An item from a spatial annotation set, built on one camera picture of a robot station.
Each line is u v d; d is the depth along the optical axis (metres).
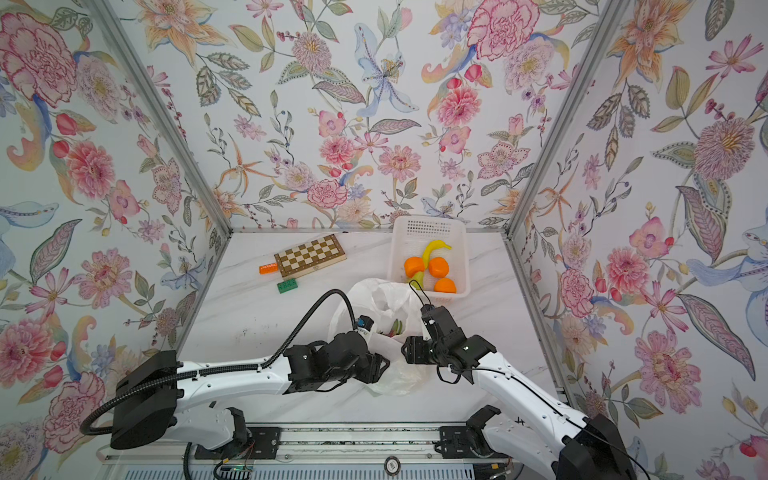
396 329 0.92
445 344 0.62
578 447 0.40
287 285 1.04
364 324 0.71
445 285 0.98
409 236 1.16
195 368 0.45
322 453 0.73
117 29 0.72
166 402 0.41
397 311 0.85
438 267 1.04
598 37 0.73
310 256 1.10
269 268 1.10
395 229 1.10
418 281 0.99
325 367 0.59
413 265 1.06
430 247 1.13
